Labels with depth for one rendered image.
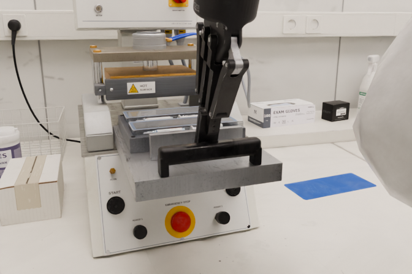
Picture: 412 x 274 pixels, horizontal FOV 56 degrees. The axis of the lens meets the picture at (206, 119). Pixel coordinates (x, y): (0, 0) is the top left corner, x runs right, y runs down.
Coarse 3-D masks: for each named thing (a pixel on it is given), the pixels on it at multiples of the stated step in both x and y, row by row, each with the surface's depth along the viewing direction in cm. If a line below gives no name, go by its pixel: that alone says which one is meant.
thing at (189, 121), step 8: (152, 120) 68; (160, 120) 68; (168, 120) 68; (176, 120) 68; (184, 120) 68; (192, 120) 68; (224, 120) 68; (232, 120) 68; (136, 128) 63; (144, 128) 63; (152, 128) 63
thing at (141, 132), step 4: (148, 120) 68; (196, 124) 65; (220, 124) 66; (224, 124) 66; (228, 124) 67; (232, 124) 67; (236, 124) 67; (156, 128) 63; (160, 128) 63; (164, 128) 63; (168, 128) 63; (172, 128) 64; (176, 128) 64; (180, 128) 64; (184, 128) 64; (188, 128) 64; (192, 128) 65; (132, 132) 62; (136, 132) 62; (140, 132) 62; (144, 132) 62; (148, 132) 62; (152, 132) 63; (156, 132) 63; (160, 132) 63
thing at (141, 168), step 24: (120, 144) 66; (168, 144) 58; (144, 168) 55; (192, 168) 55; (216, 168) 55; (240, 168) 55; (264, 168) 56; (144, 192) 51; (168, 192) 52; (192, 192) 53
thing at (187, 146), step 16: (192, 144) 53; (208, 144) 53; (224, 144) 53; (240, 144) 54; (256, 144) 55; (160, 160) 51; (176, 160) 52; (192, 160) 52; (208, 160) 53; (256, 160) 56
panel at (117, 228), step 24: (96, 168) 73; (120, 168) 74; (120, 192) 74; (216, 192) 79; (240, 192) 81; (120, 216) 73; (144, 216) 74; (168, 216) 75; (192, 216) 77; (240, 216) 80; (120, 240) 72; (144, 240) 73; (168, 240) 74
